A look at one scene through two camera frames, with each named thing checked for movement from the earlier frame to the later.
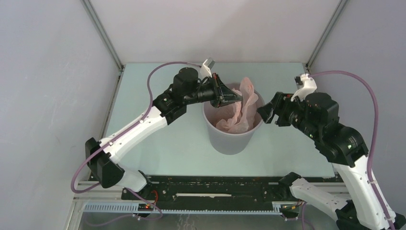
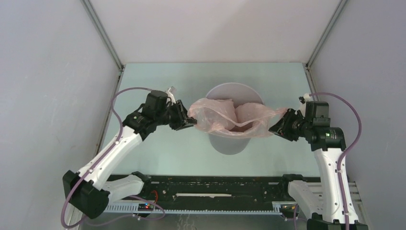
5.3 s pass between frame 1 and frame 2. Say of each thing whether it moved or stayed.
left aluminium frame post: stayed
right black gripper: moved
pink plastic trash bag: moved
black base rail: stayed
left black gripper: moved
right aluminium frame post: stayed
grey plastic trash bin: stayed
